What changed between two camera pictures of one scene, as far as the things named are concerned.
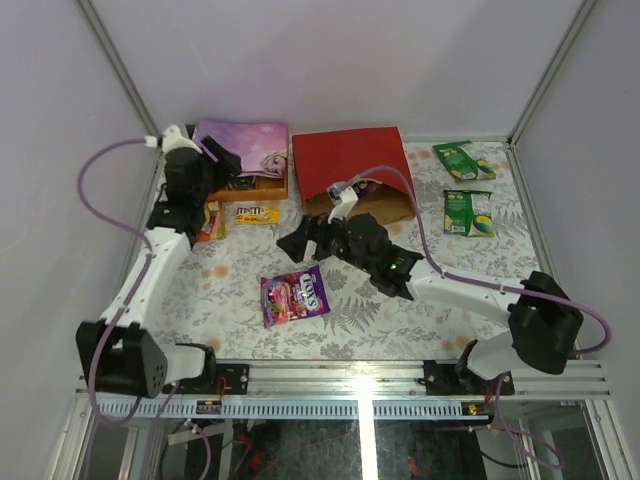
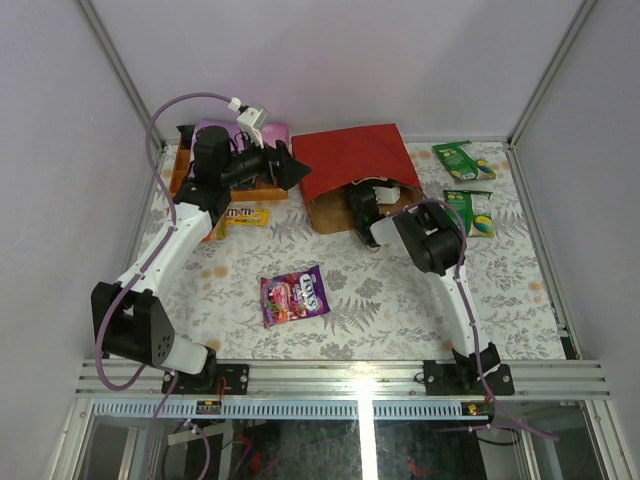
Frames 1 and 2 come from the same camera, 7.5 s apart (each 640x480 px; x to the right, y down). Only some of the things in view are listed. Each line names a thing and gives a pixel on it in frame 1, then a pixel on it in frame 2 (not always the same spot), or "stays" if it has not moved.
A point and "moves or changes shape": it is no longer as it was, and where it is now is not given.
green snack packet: (463, 165) stays
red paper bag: (322, 160) stays
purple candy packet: (293, 295) stays
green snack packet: (468, 213) stays
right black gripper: (315, 229) → (349, 199)
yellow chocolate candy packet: (257, 215) moves or changes shape
